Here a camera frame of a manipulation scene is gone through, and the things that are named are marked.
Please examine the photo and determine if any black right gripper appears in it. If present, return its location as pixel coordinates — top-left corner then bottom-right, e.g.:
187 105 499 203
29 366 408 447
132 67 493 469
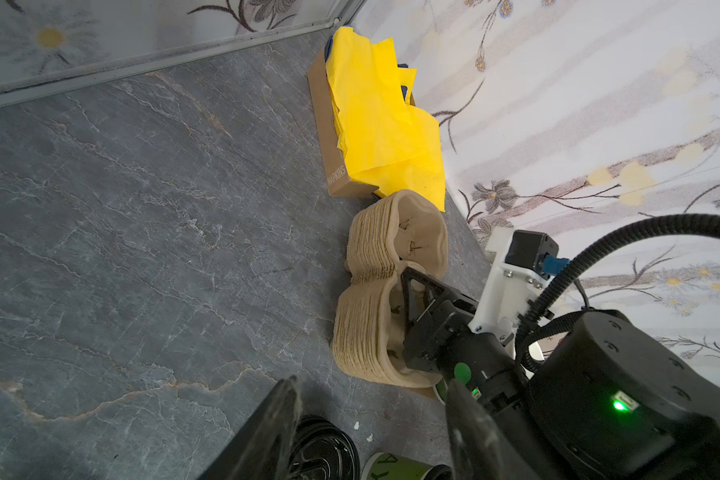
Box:
400 267 477 372

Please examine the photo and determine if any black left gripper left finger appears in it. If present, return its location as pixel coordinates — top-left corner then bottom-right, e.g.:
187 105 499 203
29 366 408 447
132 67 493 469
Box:
199 376 302 480

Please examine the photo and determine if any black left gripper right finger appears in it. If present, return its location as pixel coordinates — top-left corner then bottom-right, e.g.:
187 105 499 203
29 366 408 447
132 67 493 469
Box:
445 380 552 479

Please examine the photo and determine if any green paper coffee cup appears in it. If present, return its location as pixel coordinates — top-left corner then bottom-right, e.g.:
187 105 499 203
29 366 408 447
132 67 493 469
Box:
360 452 453 480

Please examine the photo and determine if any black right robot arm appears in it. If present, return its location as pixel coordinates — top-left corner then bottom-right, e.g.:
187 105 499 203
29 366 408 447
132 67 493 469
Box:
401 214 720 479

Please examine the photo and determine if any stack of black cup lids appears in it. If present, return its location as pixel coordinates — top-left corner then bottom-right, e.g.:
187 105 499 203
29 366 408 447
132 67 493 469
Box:
287 415 361 480

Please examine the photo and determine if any stack of pulp cup carriers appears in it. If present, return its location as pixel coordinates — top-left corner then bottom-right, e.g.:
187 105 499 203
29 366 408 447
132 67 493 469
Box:
331 190 448 389

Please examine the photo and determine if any brown cardboard napkin box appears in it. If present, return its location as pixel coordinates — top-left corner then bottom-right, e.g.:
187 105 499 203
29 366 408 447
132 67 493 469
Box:
306 51 377 198

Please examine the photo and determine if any yellow napkin stack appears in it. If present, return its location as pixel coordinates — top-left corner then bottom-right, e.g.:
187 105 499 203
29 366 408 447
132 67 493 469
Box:
324 27 446 211

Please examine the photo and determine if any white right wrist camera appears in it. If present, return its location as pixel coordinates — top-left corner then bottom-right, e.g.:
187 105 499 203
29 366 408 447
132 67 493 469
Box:
468 227 559 344

